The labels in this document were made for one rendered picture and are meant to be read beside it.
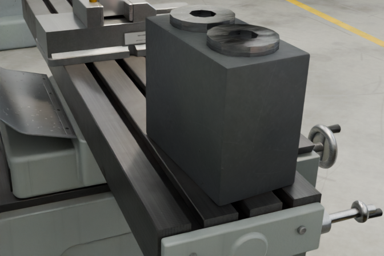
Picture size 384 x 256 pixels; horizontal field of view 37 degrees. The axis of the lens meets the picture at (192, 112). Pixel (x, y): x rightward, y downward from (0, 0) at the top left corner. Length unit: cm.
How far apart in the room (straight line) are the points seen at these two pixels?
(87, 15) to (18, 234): 44
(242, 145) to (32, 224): 55
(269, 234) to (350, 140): 226
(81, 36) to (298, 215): 61
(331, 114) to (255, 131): 254
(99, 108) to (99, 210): 25
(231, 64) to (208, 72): 4
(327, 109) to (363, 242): 117
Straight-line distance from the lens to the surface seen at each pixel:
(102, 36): 118
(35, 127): 106
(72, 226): 116
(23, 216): 112
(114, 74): 112
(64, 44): 117
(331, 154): 149
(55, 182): 111
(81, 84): 108
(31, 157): 108
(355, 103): 340
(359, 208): 150
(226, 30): 73
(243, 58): 67
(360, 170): 273
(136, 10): 119
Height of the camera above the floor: 135
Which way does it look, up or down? 26 degrees down
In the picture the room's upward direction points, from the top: 2 degrees clockwise
